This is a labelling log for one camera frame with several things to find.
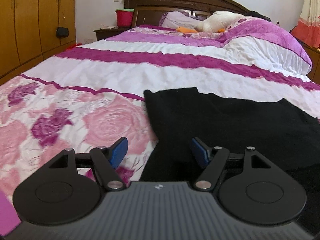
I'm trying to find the white plush toy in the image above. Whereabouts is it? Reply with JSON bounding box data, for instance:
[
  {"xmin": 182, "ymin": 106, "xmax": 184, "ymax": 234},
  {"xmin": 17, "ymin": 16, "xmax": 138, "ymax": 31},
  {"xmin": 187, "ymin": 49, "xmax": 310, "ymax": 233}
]
[{"xmin": 195, "ymin": 11, "xmax": 244, "ymax": 33}]

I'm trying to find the orange plush toy part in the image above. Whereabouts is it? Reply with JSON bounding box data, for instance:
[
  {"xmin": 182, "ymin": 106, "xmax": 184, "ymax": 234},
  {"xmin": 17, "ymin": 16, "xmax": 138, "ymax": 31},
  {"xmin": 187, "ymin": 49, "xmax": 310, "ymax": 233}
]
[{"xmin": 176, "ymin": 27, "xmax": 198, "ymax": 34}]

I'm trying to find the wooden wardrobe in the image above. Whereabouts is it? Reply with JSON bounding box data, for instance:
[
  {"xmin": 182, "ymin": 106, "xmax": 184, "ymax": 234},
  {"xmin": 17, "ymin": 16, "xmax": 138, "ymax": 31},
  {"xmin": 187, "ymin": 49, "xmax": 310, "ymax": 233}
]
[{"xmin": 1, "ymin": 0, "xmax": 76, "ymax": 83}]

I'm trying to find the lilac ruffled pillow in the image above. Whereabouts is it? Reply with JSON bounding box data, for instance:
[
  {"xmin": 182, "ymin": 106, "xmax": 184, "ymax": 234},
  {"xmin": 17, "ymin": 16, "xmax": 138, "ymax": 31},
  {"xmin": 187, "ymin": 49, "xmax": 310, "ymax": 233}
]
[{"xmin": 158, "ymin": 11, "xmax": 201, "ymax": 29}]

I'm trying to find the black garment behind pillows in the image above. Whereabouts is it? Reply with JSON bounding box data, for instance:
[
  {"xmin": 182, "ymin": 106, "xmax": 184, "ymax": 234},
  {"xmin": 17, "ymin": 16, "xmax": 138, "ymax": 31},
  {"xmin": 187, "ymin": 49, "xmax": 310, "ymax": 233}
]
[{"xmin": 245, "ymin": 11, "xmax": 272, "ymax": 22}]

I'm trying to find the dark wooden headboard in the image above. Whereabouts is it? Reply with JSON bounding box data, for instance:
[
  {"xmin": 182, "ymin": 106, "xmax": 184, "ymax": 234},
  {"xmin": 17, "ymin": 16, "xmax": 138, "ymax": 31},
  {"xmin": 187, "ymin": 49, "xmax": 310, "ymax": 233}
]
[{"xmin": 123, "ymin": 0, "xmax": 250, "ymax": 27}]

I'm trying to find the wooden side cabinet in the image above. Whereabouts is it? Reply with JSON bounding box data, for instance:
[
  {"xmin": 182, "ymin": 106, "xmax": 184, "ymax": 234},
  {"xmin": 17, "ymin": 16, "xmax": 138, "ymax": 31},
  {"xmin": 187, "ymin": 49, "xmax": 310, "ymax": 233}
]
[{"xmin": 298, "ymin": 40, "xmax": 319, "ymax": 85}]

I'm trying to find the white and coral curtain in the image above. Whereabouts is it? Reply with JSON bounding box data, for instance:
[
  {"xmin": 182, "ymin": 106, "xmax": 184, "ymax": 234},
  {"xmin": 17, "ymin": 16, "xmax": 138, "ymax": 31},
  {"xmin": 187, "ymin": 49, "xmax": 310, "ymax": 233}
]
[{"xmin": 291, "ymin": 0, "xmax": 319, "ymax": 49}]

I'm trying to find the red plastic bucket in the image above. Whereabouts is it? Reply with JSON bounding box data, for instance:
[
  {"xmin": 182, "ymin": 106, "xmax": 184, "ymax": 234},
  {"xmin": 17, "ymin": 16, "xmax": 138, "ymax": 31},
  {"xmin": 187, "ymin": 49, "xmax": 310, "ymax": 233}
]
[{"xmin": 116, "ymin": 9, "xmax": 135, "ymax": 28}]

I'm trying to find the dark wooden nightstand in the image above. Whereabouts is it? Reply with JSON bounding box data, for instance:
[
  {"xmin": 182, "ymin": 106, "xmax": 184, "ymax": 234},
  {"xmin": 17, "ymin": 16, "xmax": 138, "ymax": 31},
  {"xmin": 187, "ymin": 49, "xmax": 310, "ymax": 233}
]
[{"xmin": 93, "ymin": 28, "xmax": 130, "ymax": 41}]

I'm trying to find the pink purple floral bedspread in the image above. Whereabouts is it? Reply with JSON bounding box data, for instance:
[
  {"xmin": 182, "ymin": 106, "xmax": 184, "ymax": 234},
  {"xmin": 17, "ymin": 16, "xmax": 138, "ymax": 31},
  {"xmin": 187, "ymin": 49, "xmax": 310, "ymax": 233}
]
[{"xmin": 0, "ymin": 24, "xmax": 320, "ymax": 233}]

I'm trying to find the small black bag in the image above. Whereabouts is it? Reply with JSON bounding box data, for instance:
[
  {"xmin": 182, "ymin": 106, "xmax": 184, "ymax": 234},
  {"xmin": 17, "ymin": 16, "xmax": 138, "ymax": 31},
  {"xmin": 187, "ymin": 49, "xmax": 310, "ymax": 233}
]
[{"xmin": 56, "ymin": 27, "xmax": 69, "ymax": 38}]

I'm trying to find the black knit cardigan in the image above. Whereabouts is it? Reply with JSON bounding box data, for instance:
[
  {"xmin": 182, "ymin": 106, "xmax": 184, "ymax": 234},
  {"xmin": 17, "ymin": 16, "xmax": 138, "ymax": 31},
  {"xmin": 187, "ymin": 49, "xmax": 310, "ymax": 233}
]
[{"xmin": 140, "ymin": 88, "xmax": 319, "ymax": 233}]

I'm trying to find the folded purple white quilt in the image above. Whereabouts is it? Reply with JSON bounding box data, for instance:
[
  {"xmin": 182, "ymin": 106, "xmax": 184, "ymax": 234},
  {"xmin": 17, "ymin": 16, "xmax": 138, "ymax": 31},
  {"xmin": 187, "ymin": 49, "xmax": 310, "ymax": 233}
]
[{"xmin": 217, "ymin": 16, "xmax": 312, "ymax": 77}]

